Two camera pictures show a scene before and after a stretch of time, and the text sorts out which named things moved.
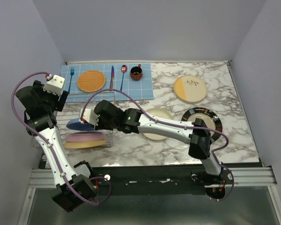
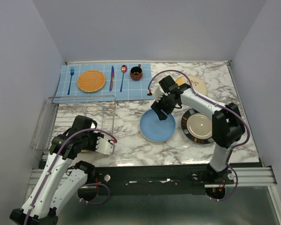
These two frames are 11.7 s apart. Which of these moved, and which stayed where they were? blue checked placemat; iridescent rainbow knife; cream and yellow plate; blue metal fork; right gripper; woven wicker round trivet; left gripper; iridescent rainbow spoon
Moved: left gripper; right gripper
Stayed: woven wicker round trivet; iridescent rainbow spoon; blue metal fork; blue checked placemat; cream and yellow plate; iridescent rainbow knife
